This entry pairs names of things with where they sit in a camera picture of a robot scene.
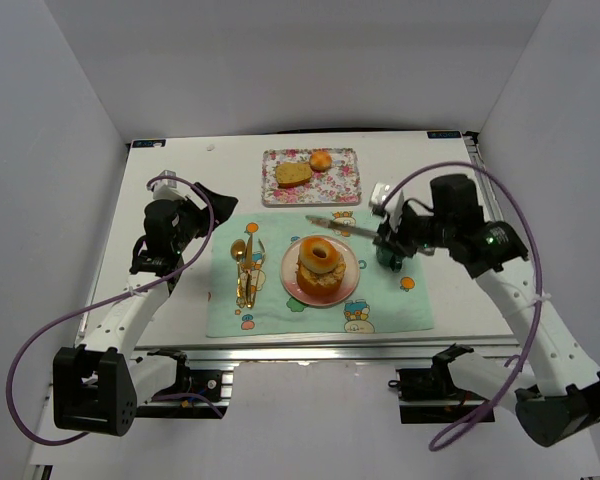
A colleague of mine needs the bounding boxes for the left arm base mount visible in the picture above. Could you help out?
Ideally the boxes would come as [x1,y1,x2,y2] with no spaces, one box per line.
[128,348,229,420]

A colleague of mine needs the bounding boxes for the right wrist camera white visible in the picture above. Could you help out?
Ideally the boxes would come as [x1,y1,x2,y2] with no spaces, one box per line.
[369,182,405,230]

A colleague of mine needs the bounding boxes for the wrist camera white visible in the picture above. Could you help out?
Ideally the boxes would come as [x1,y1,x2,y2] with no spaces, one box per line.
[369,182,405,230]
[147,170,184,201]

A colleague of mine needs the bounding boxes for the blue label sticker right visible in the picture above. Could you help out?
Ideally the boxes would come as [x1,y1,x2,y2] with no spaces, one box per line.
[426,130,463,139]

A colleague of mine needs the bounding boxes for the floral rectangular tray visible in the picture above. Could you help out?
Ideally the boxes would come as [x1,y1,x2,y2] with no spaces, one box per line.
[261,147,362,207]

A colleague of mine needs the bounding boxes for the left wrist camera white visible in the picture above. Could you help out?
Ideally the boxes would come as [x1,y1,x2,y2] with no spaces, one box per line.
[147,170,184,201]

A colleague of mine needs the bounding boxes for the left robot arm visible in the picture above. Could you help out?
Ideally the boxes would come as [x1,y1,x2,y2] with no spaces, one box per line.
[53,177,238,436]

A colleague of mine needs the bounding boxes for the mint cartoon placemat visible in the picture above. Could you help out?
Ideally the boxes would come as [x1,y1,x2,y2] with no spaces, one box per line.
[206,210,434,338]

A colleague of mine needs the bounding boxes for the small round bun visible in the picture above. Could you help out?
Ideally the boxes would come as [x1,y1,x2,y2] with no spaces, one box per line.
[309,150,332,172]

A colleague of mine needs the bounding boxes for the gold spoon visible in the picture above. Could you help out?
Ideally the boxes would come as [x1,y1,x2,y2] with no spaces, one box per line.
[230,239,246,308]

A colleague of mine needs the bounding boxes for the sliced loaf bread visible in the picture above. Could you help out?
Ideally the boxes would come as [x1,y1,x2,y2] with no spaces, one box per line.
[275,162,313,189]

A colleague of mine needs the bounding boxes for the blue label sticker left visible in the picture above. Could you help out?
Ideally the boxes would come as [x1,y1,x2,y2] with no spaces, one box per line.
[131,139,166,149]

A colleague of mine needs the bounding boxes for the ring donut bread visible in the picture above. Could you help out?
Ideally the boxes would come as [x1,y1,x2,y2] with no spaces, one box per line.
[298,236,341,275]

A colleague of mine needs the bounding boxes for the green mug white inside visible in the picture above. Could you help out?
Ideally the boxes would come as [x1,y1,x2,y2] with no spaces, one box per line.
[376,243,404,273]

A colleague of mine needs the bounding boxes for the aluminium table frame rail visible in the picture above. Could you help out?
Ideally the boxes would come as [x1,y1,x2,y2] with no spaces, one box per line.
[462,132,532,368]

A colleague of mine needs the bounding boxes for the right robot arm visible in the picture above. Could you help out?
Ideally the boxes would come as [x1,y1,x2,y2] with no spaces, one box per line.
[207,174,600,451]

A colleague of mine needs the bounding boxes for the large crumb-topped muffin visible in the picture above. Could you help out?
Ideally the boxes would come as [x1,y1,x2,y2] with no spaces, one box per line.
[296,262,346,297]

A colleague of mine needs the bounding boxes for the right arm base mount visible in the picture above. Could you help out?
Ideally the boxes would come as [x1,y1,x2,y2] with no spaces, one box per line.
[387,344,486,425]

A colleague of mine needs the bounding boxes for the gold knife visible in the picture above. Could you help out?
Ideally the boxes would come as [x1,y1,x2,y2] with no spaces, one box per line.
[244,233,253,309]

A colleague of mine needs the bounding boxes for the blue label sticker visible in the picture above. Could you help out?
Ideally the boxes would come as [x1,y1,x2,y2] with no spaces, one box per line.
[426,130,463,139]
[131,139,166,149]

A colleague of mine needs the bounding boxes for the pink white ceramic plate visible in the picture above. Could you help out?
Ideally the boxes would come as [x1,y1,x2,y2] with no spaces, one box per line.
[280,236,360,308]

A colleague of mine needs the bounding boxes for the silver metal tongs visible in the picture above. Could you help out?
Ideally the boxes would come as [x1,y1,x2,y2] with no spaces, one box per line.
[305,215,379,240]

